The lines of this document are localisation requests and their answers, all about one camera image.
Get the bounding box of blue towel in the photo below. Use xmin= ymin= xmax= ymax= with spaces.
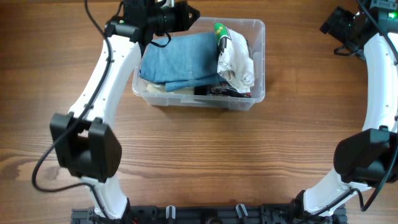
xmin=139 ymin=32 xmax=224 ymax=92

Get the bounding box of cream cloth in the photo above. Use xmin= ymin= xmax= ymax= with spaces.
xmin=145 ymin=82 xmax=196 ymax=96

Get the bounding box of white garment green tag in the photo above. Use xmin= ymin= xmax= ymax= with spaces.
xmin=213 ymin=22 xmax=255 ymax=93

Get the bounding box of black garment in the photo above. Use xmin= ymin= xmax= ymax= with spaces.
xmin=194 ymin=85 xmax=211 ymax=96

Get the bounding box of plaid shirt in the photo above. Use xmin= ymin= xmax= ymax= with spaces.
xmin=206 ymin=82 xmax=251 ymax=98

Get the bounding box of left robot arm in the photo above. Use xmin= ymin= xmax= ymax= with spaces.
xmin=50 ymin=1 xmax=200 ymax=223

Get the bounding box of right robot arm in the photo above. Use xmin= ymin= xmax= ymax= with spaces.
xmin=284 ymin=0 xmax=397 ymax=223

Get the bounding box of clear plastic storage bin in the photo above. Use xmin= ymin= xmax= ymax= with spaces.
xmin=131 ymin=17 xmax=266 ymax=110

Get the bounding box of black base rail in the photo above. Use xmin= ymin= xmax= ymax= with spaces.
xmin=70 ymin=203 xmax=347 ymax=224

